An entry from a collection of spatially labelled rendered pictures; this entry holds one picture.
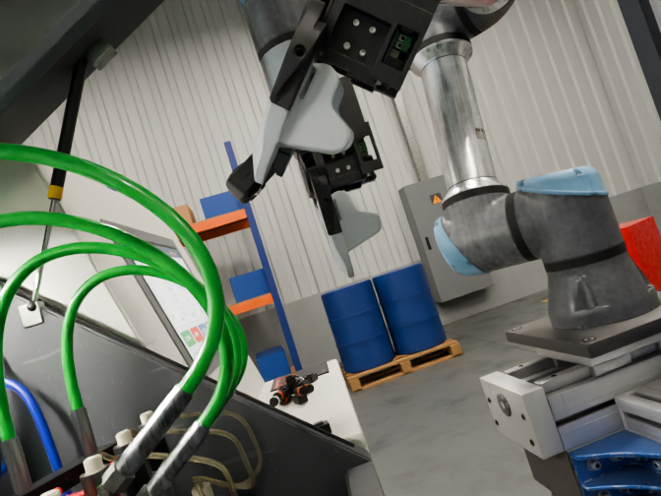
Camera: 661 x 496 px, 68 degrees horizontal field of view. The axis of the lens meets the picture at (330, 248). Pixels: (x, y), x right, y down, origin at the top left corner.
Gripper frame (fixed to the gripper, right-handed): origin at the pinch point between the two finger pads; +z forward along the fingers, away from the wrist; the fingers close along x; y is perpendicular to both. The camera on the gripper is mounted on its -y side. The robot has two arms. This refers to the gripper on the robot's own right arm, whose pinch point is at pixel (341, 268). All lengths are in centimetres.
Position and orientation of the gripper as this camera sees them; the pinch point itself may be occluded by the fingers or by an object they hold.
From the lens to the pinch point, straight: 53.9
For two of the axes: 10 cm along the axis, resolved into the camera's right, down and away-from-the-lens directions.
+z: 3.1, 9.5, -0.5
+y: 9.5, -3.1, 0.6
